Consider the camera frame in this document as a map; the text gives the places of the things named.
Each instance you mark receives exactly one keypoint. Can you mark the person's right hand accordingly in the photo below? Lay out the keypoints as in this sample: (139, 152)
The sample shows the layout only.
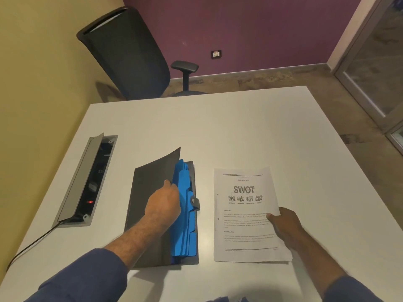
(285, 228)

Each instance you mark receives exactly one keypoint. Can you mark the person's left hand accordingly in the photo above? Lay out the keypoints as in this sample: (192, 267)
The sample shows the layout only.
(163, 206)

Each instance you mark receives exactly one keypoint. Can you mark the person's right thumb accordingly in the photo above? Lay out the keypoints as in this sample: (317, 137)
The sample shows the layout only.
(273, 217)

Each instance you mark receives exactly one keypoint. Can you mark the person's left thumb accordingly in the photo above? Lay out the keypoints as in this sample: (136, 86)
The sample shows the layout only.
(167, 183)

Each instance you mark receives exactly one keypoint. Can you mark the printed paper document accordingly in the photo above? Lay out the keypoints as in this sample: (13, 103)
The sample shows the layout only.
(247, 216)

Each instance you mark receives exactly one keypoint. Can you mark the black expanding file folder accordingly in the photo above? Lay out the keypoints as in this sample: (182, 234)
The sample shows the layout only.
(163, 216)

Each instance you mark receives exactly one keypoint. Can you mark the person's left forearm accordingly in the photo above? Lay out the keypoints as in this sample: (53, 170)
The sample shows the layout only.
(91, 265)

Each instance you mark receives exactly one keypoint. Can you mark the person's right forearm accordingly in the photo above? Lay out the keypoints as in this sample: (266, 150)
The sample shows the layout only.
(327, 268)

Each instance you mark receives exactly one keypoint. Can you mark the black office chair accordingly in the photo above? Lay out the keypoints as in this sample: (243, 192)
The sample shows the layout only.
(132, 53)

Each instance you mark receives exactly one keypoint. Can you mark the wall power socket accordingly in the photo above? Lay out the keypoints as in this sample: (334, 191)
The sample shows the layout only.
(216, 54)

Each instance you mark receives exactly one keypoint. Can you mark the glass door with frame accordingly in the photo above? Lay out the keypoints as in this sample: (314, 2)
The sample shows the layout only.
(373, 59)

